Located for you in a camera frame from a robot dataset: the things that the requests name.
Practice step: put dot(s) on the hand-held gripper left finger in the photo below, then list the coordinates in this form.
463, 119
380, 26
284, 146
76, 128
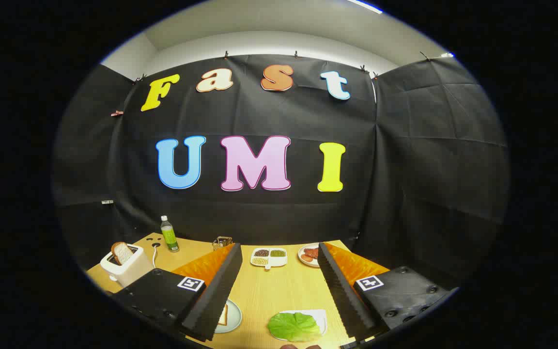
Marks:
218, 295

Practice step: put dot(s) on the green label plastic bottle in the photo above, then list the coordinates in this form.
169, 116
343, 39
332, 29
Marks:
169, 237

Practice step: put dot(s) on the white toaster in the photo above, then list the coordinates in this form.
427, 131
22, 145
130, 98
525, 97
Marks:
131, 271

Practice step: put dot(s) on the toasted bread slice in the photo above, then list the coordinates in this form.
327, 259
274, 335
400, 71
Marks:
123, 253

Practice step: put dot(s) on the pile of dark red beans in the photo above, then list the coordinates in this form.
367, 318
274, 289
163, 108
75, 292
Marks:
261, 252

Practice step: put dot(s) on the white round plate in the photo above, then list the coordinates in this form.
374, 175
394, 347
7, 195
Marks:
308, 264

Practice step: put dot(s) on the white square plate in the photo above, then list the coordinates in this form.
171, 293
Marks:
320, 317

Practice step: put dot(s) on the green lettuce leaf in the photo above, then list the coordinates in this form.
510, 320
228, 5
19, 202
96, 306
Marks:
291, 327

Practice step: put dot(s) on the metal utensil holder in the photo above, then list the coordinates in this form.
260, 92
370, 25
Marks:
222, 241

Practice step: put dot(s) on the white bread slice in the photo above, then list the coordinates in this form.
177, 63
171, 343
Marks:
223, 317

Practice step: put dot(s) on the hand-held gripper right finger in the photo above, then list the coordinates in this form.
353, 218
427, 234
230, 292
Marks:
342, 295

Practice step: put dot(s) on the pile of green beans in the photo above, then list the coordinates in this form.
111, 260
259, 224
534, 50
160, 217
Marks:
278, 253

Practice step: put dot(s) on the red meat slices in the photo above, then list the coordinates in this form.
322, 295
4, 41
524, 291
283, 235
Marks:
310, 254

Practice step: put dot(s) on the pale green plate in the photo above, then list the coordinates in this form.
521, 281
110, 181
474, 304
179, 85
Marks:
233, 317

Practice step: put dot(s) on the white divided dish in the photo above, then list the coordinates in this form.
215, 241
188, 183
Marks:
279, 261

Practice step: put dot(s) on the pile of yellow soybeans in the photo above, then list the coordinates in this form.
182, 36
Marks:
259, 261

